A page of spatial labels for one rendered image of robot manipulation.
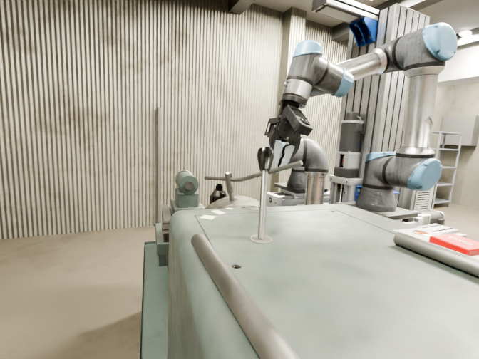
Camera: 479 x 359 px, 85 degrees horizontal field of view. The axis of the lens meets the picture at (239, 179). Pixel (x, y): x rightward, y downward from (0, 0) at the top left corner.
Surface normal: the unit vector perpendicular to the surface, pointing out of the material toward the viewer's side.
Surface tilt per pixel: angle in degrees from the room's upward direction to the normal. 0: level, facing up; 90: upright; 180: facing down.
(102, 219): 90
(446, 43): 82
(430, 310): 0
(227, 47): 90
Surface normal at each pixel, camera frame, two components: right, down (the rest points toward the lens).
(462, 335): 0.05, -0.99
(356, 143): 0.43, 0.16
